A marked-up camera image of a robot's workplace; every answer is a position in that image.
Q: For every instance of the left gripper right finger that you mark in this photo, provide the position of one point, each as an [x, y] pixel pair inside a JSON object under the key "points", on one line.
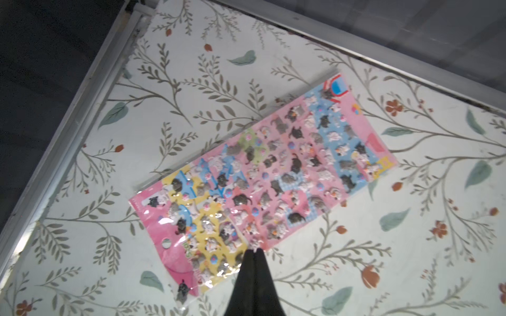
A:
{"points": [[266, 300]]}

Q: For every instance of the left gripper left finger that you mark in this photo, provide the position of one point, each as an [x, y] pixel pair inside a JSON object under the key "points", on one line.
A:
{"points": [[242, 299]]}

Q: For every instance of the pink cat sticker sheet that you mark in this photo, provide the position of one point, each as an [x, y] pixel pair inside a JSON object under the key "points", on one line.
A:
{"points": [[260, 186]]}

